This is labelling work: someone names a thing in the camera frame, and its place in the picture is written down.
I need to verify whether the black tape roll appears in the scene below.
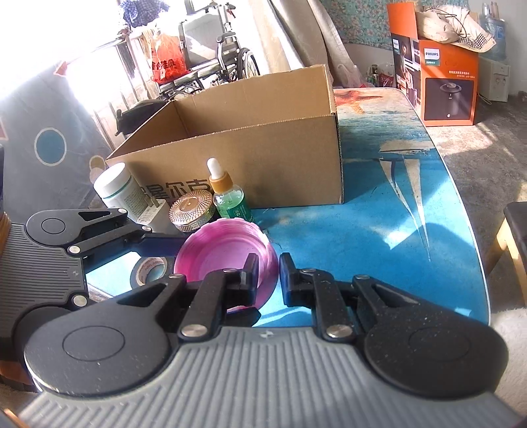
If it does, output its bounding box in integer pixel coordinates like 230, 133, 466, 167
130, 255, 176, 289

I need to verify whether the blue hanging cloth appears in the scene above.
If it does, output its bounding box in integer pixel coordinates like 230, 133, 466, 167
119, 0, 160, 28

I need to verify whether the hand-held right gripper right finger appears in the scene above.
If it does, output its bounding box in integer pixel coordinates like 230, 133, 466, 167
279, 253, 417, 343

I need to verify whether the floral wall cloth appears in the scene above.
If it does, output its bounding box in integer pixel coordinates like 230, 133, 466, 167
320, 0, 444, 47

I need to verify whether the orange appliance box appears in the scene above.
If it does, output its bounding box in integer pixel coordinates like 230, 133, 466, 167
386, 2, 481, 127

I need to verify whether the white pill bottle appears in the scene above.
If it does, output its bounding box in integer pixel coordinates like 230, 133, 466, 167
93, 161, 146, 220

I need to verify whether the folding wheelchair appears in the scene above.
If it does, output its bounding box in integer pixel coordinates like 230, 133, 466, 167
155, 1, 263, 100

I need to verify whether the white water dispenser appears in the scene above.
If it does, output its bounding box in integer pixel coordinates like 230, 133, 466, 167
477, 55, 512, 104

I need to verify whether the beige curtain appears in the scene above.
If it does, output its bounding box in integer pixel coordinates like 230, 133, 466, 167
267, 0, 343, 84

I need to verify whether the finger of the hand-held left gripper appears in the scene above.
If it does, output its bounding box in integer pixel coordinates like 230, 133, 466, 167
67, 207, 187, 258

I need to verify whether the white charger plug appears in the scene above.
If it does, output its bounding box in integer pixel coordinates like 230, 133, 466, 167
136, 195, 172, 231

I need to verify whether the brown cardboard box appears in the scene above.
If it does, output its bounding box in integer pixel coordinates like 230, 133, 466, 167
106, 63, 345, 207

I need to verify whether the white fluffy mat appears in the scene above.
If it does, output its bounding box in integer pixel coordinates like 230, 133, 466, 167
489, 306, 527, 374

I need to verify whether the green dropper bottle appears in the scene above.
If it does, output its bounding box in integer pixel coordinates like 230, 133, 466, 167
207, 157, 254, 223

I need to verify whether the blue blanket with circles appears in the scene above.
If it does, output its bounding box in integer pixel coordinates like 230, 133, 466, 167
0, 61, 121, 225

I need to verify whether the clear plastic bag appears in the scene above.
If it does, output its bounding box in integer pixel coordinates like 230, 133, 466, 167
337, 63, 368, 90

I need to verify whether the black jar with gold lid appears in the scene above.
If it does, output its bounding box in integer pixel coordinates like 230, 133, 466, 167
168, 192, 217, 233

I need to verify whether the blue water jug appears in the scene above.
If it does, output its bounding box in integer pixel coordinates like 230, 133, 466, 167
479, 2, 510, 63

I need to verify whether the beige checkered hat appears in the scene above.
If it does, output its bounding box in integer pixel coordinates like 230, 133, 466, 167
415, 6, 497, 53

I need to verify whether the red plastic bag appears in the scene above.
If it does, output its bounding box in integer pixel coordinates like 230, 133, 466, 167
150, 32, 191, 84

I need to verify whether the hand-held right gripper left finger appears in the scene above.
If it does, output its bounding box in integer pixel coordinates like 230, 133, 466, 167
116, 254, 261, 341

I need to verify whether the group of small bottles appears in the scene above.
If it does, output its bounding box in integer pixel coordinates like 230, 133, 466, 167
366, 61, 397, 89

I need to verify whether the pink plastic bowl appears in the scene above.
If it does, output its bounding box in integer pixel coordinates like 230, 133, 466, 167
173, 218, 279, 314

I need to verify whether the dark seat wooden stool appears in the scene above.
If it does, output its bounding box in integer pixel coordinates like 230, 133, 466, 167
485, 201, 527, 277

